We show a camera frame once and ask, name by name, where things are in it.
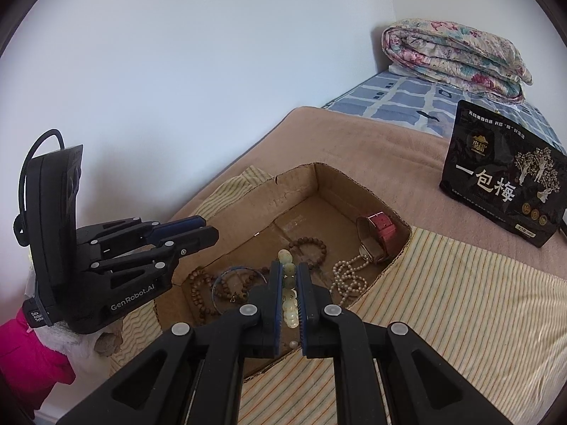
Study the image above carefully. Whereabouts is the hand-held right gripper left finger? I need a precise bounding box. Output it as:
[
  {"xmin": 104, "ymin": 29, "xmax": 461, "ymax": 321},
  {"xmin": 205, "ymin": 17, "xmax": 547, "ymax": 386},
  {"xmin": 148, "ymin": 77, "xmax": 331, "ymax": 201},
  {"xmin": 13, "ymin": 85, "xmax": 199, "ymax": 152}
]
[{"xmin": 55, "ymin": 260, "xmax": 284, "ymax": 425}]

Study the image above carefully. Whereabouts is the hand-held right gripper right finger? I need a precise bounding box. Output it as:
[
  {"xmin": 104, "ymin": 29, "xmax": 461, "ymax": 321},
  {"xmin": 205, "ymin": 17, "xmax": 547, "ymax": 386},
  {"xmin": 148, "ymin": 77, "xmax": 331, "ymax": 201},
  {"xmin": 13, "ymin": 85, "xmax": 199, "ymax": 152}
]
[{"xmin": 296, "ymin": 262, "xmax": 513, "ymax": 425}]

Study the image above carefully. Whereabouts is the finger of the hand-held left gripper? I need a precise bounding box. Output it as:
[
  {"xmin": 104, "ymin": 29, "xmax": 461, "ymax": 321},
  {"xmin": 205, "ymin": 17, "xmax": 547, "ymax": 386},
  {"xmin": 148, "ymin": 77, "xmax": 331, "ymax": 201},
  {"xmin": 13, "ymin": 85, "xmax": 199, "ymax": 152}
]
[
  {"xmin": 77, "ymin": 215, "xmax": 208, "ymax": 255},
  {"xmin": 91, "ymin": 226, "xmax": 220, "ymax": 285}
]

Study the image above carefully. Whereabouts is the cream bead bracelet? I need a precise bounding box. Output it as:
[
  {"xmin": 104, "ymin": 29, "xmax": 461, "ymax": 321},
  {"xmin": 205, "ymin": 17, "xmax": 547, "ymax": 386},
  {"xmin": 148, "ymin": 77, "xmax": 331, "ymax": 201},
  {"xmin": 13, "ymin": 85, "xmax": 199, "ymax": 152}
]
[{"xmin": 277, "ymin": 250, "xmax": 299, "ymax": 329}]

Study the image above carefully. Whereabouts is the clear bangle with green charm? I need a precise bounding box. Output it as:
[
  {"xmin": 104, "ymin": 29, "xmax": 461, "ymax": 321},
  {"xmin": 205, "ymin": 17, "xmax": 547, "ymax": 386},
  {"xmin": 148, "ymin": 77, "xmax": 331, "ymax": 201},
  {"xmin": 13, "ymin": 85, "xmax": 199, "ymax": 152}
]
[{"xmin": 211, "ymin": 266, "xmax": 269, "ymax": 318}]

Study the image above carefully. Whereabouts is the white pearl necklace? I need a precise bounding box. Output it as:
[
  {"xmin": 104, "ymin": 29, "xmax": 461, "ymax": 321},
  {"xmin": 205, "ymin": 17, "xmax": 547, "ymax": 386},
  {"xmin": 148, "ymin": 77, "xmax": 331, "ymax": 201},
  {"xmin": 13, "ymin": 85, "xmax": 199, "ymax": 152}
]
[{"xmin": 332, "ymin": 254, "xmax": 369, "ymax": 309}]

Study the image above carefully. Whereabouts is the cardboard box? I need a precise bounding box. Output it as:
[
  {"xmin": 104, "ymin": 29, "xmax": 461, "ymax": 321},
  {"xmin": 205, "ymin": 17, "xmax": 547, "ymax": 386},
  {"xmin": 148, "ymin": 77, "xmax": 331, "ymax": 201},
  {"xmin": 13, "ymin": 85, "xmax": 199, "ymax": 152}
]
[{"xmin": 153, "ymin": 162, "xmax": 412, "ymax": 381}]

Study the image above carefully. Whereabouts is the red strap wristwatch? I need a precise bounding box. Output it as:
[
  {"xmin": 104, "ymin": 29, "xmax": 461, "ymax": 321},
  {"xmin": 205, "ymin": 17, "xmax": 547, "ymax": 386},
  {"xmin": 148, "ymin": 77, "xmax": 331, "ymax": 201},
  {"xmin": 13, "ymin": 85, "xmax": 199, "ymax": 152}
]
[{"xmin": 355, "ymin": 212, "xmax": 398, "ymax": 265}]

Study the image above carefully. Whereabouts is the person's left forearm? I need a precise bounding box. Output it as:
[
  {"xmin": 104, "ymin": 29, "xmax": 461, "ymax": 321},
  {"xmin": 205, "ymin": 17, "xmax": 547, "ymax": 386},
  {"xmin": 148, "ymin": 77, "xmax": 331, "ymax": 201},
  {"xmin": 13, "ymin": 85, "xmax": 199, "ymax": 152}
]
[{"xmin": 0, "ymin": 307, "xmax": 77, "ymax": 412}]

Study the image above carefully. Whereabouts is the person's left hand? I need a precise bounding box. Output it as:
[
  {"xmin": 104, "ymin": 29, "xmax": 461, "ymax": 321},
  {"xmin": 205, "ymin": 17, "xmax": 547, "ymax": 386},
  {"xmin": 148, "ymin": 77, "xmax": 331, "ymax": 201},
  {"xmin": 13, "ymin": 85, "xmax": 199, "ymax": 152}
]
[{"xmin": 27, "ymin": 319, "xmax": 125, "ymax": 381}]

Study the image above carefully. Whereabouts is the yellow striped cloth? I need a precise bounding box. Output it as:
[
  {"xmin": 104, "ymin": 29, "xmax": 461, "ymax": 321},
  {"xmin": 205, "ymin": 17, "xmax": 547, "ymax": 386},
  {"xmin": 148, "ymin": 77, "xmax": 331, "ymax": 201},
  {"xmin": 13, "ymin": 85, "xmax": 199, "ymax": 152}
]
[{"xmin": 106, "ymin": 166, "xmax": 567, "ymax": 425}]

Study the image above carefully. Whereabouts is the brown blanket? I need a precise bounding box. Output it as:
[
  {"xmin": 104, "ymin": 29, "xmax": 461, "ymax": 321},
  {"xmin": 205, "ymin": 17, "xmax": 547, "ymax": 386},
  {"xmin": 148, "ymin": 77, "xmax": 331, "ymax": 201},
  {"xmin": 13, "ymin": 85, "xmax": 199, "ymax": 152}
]
[{"xmin": 168, "ymin": 106, "xmax": 567, "ymax": 284}]

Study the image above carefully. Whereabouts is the blue checked bedsheet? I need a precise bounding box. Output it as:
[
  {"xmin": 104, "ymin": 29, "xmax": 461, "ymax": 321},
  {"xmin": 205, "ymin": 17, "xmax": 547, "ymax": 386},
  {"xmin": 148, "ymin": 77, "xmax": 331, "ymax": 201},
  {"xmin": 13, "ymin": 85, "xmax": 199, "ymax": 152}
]
[{"xmin": 321, "ymin": 71, "xmax": 561, "ymax": 151}]

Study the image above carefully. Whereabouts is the black snack bag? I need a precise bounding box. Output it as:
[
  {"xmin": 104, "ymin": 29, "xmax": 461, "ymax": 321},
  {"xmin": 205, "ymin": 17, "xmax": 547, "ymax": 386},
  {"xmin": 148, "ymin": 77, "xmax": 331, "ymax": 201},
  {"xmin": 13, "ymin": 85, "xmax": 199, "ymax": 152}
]
[{"xmin": 438, "ymin": 100, "xmax": 567, "ymax": 249}]

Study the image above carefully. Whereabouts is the folded floral quilt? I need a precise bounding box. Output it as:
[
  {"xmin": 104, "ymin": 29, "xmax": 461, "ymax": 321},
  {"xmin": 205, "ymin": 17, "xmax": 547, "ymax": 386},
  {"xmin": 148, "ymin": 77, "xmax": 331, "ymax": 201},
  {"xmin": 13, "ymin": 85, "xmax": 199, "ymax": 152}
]
[{"xmin": 382, "ymin": 18, "xmax": 533, "ymax": 102}]

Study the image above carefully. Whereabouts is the small wooden bead necklace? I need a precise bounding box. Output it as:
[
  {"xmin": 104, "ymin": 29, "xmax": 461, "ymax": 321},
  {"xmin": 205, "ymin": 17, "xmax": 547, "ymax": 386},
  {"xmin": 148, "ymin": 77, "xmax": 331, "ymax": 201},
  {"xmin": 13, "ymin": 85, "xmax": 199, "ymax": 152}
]
[{"xmin": 190, "ymin": 268, "xmax": 266, "ymax": 320}]

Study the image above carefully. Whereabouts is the dark brown bead bracelet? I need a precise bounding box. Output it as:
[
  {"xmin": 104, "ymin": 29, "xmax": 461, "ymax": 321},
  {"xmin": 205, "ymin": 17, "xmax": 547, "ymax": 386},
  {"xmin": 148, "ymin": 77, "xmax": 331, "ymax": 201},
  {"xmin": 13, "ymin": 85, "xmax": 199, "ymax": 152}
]
[{"xmin": 283, "ymin": 237, "xmax": 329, "ymax": 273}]

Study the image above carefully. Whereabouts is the black cable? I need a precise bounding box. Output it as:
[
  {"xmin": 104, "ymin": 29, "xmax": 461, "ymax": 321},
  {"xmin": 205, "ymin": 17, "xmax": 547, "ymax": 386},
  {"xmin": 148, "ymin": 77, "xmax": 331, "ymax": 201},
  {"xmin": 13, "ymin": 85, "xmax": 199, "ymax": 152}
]
[{"xmin": 12, "ymin": 129, "xmax": 66, "ymax": 249}]

